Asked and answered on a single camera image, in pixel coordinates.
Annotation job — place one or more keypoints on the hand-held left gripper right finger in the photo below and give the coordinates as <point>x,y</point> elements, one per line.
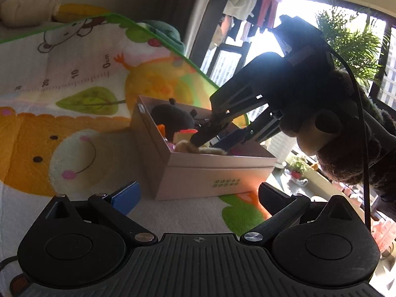
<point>273,196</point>

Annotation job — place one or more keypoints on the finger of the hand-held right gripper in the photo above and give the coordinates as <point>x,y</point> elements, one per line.
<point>235,137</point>
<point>235,99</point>

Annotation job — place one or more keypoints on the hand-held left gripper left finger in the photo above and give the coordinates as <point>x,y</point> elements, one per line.
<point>125,196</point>

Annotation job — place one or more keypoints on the yellow fuzzy pouch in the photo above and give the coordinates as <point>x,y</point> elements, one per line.
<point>185,148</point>

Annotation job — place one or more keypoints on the pink cardboard box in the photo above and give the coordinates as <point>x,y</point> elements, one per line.
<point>201,176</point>

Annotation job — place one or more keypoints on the black plush toy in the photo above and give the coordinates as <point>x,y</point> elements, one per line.
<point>173,116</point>

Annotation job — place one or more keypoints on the orange pumpkin toy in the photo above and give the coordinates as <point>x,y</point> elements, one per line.
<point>161,130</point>

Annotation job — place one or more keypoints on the tall green palm plant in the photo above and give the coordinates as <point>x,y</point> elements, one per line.
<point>352,40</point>

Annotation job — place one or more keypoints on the hanging clothes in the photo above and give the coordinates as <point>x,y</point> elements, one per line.
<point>247,3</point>

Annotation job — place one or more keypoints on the green plush cushion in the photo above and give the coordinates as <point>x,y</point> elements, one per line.
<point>167,34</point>

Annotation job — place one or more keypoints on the cartoon printed play mat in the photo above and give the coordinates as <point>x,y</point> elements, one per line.
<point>62,99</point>

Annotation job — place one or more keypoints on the long yellow pillow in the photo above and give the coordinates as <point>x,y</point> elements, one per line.
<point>80,12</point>

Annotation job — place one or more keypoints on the cream pillow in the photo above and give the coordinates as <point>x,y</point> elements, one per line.
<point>27,7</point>

